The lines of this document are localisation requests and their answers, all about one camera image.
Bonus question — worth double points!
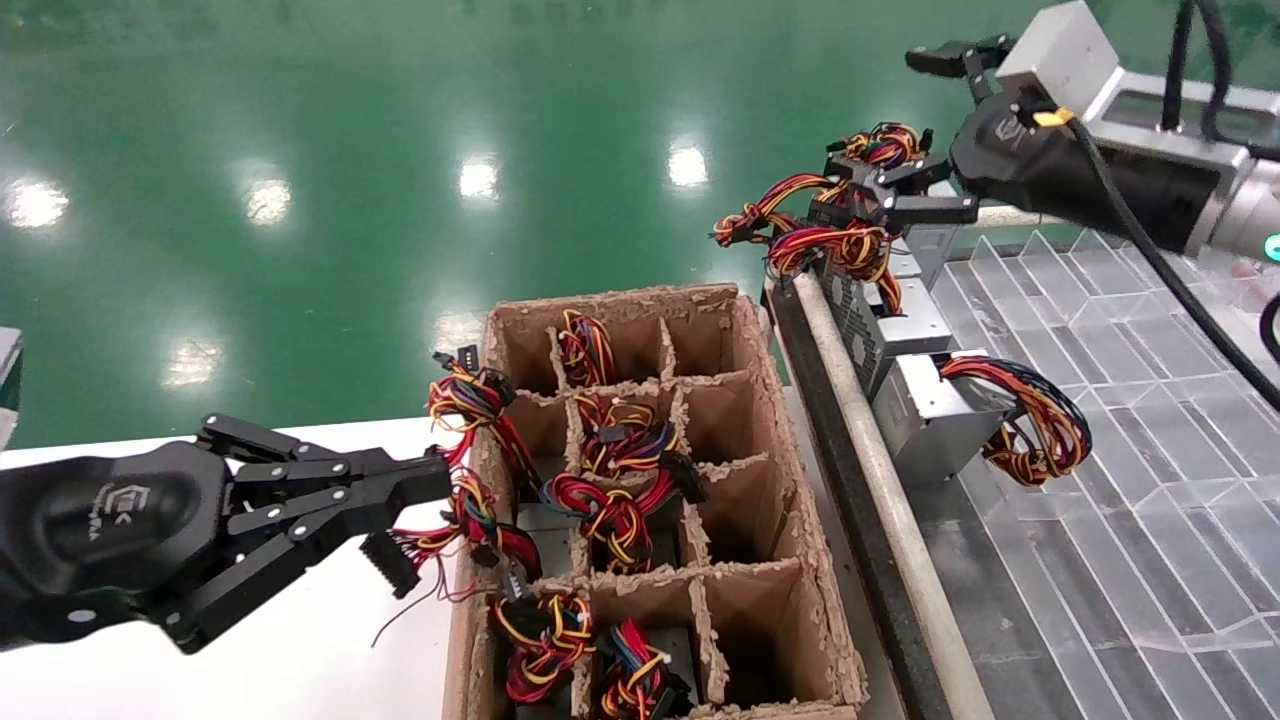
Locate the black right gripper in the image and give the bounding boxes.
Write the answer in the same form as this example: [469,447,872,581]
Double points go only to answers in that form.
[828,36,1216,251]

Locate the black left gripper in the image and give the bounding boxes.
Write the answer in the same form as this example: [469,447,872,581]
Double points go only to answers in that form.
[0,413,453,657]

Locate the wire bundle black connector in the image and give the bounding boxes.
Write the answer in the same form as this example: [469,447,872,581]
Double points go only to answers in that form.
[843,122,926,169]

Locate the silver power supply unit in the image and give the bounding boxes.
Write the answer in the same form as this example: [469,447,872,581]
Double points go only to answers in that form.
[873,350,1016,488]
[815,250,953,396]

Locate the grey power supply unit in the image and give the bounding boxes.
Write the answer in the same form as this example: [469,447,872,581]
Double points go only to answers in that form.
[640,625,701,706]
[515,503,581,581]

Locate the grey board corner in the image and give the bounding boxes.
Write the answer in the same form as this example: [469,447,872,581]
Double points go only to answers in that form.
[0,328,23,448]

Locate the clear acrylic ribbed panel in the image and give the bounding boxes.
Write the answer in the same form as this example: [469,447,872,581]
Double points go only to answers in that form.
[905,225,1280,720]

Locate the divided cardboard box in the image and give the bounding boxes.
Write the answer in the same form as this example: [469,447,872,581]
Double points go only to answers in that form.
[443,283,871,720]

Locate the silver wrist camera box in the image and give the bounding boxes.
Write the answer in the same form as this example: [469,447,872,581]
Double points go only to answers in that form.
[995,0,1123,103]

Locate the red orange wire bundle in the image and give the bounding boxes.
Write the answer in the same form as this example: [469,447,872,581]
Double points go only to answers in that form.
[768,220,909,317]

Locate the wire bundle with long connector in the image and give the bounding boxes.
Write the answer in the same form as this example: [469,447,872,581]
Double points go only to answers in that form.
[360,468,546,603]

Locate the wire bundle with small connectors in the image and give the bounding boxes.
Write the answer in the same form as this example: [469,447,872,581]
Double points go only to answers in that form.
[428,345,546,496]

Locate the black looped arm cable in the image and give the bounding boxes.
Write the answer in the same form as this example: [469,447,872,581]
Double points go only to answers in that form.
[1160,0,1236,141]

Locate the black cable with yellow plug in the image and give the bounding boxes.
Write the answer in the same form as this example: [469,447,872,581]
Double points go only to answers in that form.
[1060,118,1280,413]

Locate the mostly red wire bundle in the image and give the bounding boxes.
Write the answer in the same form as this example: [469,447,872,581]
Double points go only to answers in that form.
[540,470,683,576]

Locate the looped coloured wire bundle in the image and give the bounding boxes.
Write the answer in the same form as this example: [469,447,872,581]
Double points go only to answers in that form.
[938,354,1094,488]

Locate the small coloured wire bundle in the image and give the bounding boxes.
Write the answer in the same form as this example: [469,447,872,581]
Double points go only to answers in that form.
[557,310,618,389]

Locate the long white rail tube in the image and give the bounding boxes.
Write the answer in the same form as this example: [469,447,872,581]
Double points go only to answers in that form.
[790,270,996,720]

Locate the blue red wire bundle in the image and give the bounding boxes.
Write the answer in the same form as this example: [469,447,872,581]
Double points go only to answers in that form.
[598,620,693,720]

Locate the black rack frame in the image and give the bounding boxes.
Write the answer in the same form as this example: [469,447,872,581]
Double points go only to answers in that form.
[768,280,956,720]

